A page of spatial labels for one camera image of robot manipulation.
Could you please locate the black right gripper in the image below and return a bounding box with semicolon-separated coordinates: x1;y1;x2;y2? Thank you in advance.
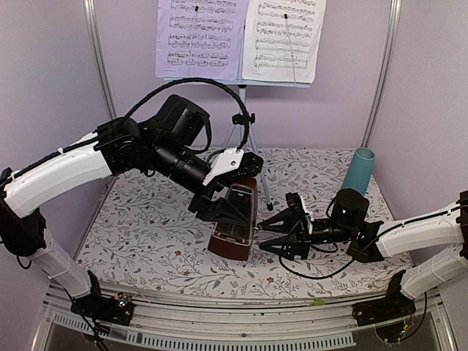
258;208;355;260

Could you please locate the brown wooden metronome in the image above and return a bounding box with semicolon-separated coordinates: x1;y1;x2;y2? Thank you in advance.
208;178;258;261

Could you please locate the light blue music stand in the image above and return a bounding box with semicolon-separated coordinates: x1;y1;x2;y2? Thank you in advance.
162;0;315;212

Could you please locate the white sheet music page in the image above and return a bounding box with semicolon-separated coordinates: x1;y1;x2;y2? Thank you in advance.
241;0;326;85

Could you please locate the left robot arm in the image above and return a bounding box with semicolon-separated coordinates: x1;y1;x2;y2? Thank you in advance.
1;94;263;317

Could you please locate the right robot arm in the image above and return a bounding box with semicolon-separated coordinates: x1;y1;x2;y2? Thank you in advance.
259;189;467;319

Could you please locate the floral patterned table mat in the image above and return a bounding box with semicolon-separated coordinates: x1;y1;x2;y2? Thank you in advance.
77;170;412;299

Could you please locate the teal cup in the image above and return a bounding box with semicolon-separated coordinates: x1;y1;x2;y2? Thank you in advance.
341;148;375;197

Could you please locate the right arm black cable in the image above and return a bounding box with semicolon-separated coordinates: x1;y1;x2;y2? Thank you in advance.
279;219;388;281

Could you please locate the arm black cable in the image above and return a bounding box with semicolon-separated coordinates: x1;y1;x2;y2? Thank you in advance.
279;219;388;281
120;76;252;151

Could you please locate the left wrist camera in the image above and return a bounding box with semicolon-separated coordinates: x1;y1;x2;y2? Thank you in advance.
203;148;264;187

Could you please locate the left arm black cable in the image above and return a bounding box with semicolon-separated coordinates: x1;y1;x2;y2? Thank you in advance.
120;76;252;151

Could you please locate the aluminium base frame rail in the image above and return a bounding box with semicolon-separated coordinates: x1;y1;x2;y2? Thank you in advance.
31;281;460;351

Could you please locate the left aluminium frame post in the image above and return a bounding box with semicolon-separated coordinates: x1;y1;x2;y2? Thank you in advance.
82;0;127;153

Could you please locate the aluminium frame post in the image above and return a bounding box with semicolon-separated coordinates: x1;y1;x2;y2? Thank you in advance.
82;0;127;153
361;0;402;148

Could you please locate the right aluminium frame post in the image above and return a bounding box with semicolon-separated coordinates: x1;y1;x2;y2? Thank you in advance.
361;0;402;148

